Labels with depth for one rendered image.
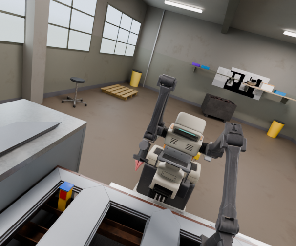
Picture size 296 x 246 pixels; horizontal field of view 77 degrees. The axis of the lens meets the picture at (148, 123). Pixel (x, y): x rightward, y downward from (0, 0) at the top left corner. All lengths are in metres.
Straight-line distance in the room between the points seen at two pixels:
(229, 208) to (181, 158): 0.64
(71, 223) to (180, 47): 7.77
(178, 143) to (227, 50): 6.98
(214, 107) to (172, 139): 5.74
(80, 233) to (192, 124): 0.93
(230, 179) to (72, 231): 0.79
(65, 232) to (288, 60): 8.31
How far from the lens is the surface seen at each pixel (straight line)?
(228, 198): 0.94
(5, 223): 1.17
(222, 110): 7.22
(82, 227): 1.12
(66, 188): 1.23
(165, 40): 8.46
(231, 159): 0.96
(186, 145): 1.44
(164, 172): 1.59
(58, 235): 1.10
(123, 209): 1.25
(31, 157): 1.20
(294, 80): 8.67
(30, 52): 4.23
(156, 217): 1.25
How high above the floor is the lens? 1.75
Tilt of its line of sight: 22 degrees down
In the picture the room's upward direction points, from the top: 17 degrees clockwise
